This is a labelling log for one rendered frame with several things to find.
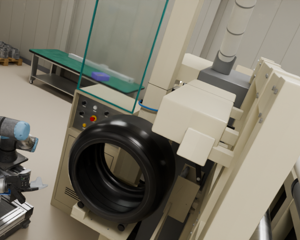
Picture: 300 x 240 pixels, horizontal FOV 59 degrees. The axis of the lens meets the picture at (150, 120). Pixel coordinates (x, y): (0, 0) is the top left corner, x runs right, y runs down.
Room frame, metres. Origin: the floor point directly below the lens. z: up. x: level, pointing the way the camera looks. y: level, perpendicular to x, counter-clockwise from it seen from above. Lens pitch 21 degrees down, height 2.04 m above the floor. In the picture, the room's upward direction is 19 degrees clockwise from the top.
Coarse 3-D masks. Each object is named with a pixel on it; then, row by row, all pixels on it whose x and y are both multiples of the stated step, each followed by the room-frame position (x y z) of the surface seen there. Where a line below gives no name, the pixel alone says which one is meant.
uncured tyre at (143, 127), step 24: (120, 120) 1.30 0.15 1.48; (144, 120) 1.39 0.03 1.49; (72, 144) 1.28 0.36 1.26; (96, 144) 1.51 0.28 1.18; (120, 144) 1.18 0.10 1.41; (144, 144) 1.19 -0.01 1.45; (168, 144) 1.35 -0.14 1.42; (72, 168) 1.24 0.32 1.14; (96, 168) 1.49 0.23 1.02; (144, 168) 1.14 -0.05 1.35; (168, 168) 1.23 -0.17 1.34; (96, 192) 1.37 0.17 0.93; (120, 192) 1.45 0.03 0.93; (144, 192) 1.42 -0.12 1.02; (120, 216) 1.15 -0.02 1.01; (144, 216) 1.14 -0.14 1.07
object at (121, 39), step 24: (96, 0) 2.14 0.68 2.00; (120, 0) 2.10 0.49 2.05; (144, 0) 2.06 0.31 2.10; (168, 0) 2.02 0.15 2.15; (96, 24) 2.14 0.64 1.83; (120, 24) 2.09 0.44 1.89; (144, 24) 2.04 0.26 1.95; (96, 48) 2.13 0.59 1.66; (120, 48) 2.08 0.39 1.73; (144, 48) 2.03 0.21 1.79; (96, 72) 2.11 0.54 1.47; (120, 72) 2.06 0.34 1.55; (144, 72) 2.01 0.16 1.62; (96, 96) 2.10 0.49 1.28; (120, 96) 2.05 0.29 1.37
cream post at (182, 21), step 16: (176, 0) 1.60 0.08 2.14; (192, 0) 1.58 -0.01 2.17; (176, 16) 1.59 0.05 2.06; (192, 16) 1.57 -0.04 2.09; (176, 32) 1.58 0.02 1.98; (192, 32) 1.68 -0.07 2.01; (160, 48) 1.60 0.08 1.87; (176, 48) 1.58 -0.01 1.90; (160, 64) 1.59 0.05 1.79; (176, 64) 1.57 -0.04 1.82; (160, 80) 1.58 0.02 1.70; (144, 96) 1.60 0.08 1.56; (160, 96) 1.57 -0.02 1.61; (144, 112) 1.59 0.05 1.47; (128, 160) 1.59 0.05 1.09; (128, 176) 1.58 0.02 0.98
